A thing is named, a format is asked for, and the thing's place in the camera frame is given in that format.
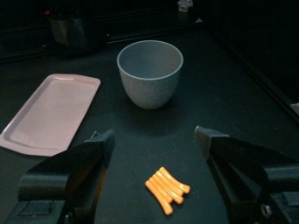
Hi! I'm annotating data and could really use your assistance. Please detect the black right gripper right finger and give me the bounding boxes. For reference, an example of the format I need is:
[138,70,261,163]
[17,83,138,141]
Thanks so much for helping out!
[193,125,299,224]

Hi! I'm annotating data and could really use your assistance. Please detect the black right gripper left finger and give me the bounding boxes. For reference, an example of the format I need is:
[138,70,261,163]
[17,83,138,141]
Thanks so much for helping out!
[4,129,117,224]

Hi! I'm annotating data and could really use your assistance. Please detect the pink rectangular plate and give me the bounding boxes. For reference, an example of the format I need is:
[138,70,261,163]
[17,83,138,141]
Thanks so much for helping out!
[0,73,101,158]

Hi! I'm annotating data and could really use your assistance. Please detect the orange toy fries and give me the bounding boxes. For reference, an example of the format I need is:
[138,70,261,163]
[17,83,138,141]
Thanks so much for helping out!
[144,166,192,216]

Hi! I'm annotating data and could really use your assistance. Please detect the grey speckled cup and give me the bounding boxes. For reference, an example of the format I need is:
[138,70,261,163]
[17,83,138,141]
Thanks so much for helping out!
[116,39,184,111]

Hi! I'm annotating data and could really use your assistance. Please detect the white small object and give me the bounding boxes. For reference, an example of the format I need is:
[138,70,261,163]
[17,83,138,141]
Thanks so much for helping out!
[176,0,195,13]

